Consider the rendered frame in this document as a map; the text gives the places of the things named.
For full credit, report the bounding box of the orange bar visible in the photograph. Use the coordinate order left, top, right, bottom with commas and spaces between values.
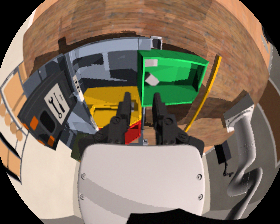
185, 56, 222, 132

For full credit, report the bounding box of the yellow open bin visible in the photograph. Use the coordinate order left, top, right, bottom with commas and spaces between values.
83, 86, 142, 128

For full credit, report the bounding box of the red open bin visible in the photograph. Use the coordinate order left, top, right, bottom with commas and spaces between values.
125, 120, 141, 144

